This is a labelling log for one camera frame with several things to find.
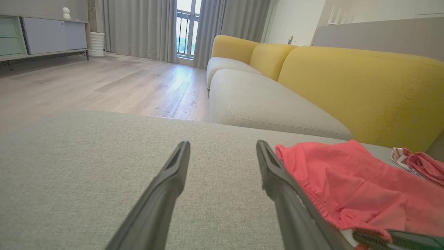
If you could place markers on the red jersey shirt with print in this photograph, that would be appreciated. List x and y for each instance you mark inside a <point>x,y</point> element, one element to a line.
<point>425,166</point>

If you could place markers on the brown wooden post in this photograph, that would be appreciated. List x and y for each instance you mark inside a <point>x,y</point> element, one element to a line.
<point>92,15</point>

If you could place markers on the wide grey curtain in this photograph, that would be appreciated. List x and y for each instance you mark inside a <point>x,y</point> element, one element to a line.
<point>138,27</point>

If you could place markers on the large grey sofa ottoman cushion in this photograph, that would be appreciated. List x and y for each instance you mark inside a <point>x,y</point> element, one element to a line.
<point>86,173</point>

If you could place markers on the small white figurine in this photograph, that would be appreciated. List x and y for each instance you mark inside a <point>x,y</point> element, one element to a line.
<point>66,13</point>

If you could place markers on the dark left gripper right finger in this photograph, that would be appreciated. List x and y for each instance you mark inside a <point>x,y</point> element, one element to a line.
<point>301,222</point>

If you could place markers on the red mesh shorts white stripe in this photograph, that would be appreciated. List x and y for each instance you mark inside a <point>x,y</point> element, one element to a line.
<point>360,187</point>

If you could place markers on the yellow sofa end cushion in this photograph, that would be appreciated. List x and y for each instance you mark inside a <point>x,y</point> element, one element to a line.
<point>232,48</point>

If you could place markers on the white ribbed floor vase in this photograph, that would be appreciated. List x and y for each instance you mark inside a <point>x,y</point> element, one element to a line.
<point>97,45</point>

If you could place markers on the small yellow sofa back cushion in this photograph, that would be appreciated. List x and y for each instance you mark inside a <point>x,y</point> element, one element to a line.
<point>270,59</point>

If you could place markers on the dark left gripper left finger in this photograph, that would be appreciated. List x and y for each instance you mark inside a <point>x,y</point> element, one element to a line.
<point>152,215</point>

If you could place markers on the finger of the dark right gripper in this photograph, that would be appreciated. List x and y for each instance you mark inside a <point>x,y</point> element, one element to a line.
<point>373,241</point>
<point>419,243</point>

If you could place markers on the narrow grey curtain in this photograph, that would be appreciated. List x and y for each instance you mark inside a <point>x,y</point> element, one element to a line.
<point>229,24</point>

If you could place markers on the grey low sideboard cabinet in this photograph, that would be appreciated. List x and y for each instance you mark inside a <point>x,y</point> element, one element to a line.
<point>45,34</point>

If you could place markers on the short grey sofa seat cushion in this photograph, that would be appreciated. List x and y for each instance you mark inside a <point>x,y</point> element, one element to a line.
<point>225,67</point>

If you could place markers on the balcony window with railing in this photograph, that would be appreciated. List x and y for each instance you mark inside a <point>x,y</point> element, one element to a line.
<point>187,31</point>

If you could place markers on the large yellow sofa back cushion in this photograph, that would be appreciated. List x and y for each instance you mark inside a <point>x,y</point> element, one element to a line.
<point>374,93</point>

